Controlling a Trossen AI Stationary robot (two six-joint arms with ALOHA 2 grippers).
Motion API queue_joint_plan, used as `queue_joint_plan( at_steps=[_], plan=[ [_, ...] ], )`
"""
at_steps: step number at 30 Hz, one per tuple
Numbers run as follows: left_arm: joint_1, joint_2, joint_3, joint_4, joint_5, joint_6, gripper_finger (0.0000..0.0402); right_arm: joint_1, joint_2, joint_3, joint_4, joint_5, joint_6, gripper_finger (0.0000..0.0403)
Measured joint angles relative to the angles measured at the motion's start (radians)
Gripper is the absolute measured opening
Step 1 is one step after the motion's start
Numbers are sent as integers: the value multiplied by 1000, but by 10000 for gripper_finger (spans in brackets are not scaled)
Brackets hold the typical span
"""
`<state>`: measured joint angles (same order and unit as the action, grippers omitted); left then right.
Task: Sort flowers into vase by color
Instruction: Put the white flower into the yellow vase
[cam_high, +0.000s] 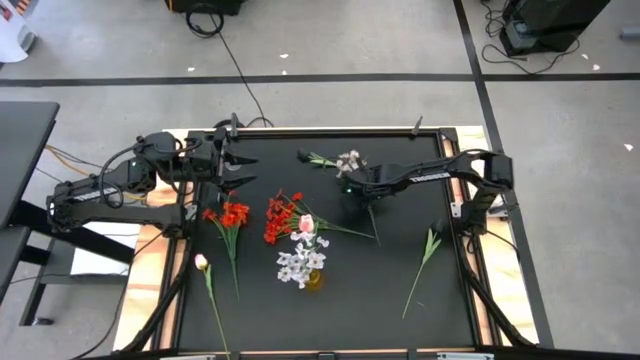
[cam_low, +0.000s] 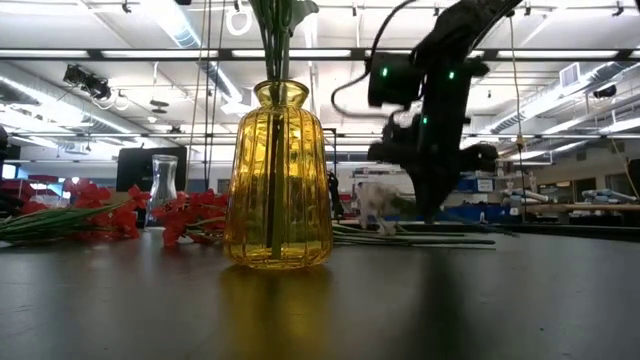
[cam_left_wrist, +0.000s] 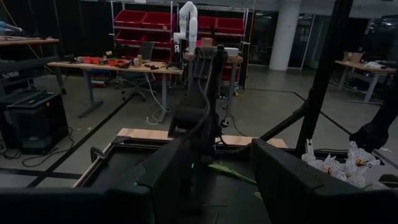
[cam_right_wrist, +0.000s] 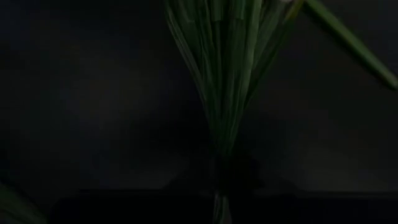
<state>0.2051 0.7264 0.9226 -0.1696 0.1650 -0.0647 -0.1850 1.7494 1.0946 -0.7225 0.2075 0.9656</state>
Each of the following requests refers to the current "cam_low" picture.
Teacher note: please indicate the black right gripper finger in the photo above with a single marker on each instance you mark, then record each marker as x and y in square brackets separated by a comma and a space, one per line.
[422, 192]
[439, 192]

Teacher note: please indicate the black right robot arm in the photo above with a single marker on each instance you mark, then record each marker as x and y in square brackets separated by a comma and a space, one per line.
[465, 25]

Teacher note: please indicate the amber ribbed glass vase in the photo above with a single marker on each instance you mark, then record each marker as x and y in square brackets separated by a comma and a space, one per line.
[280, 200]

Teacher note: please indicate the clear glass vase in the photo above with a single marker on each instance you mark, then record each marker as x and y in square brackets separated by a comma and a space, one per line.
[163, 190]

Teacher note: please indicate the blue storage bin row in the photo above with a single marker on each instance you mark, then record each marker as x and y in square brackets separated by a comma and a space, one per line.
[475, 212]

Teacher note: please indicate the white sign on shelf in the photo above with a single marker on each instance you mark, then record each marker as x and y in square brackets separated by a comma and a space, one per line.
[485, 185]

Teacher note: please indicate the person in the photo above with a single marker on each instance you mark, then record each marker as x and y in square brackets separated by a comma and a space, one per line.
[335, 195]

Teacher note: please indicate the white ceiling air vent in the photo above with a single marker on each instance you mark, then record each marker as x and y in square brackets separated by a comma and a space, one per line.
[570, 75]

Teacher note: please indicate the wooden workbench top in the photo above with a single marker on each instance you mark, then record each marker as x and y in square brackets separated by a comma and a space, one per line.
[590, 207]

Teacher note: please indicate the black computer monitor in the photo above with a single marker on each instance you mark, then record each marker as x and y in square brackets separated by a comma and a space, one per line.
[132, 170]

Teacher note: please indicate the red storage bin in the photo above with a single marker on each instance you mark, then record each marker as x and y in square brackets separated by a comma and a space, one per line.
[25, 192]

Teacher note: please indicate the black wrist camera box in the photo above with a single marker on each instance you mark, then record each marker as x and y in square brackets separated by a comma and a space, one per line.
[395, 82]

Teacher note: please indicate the black rig-mounted camera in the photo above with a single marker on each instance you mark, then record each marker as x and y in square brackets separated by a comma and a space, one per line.
[87, 82]

